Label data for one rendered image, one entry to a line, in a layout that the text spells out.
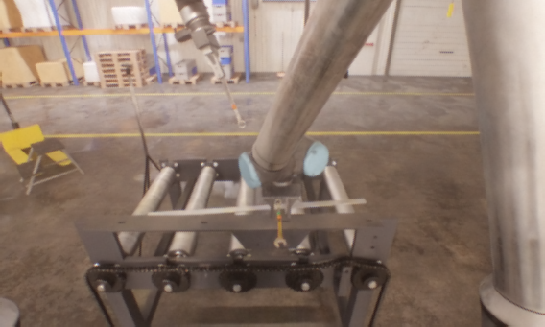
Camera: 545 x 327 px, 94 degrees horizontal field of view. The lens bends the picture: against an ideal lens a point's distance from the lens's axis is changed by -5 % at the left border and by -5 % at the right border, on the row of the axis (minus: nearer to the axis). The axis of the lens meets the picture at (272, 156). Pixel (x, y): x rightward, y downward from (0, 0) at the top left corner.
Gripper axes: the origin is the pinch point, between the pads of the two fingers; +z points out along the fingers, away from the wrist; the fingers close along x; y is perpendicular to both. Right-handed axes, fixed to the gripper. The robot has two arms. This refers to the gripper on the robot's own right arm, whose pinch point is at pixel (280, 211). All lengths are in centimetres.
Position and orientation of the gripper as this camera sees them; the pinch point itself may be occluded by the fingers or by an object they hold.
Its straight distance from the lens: 98.3
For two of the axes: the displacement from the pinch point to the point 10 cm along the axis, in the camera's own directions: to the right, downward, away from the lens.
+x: 10.0, -0.1, 0.2
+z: 0.0, 8.8, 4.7
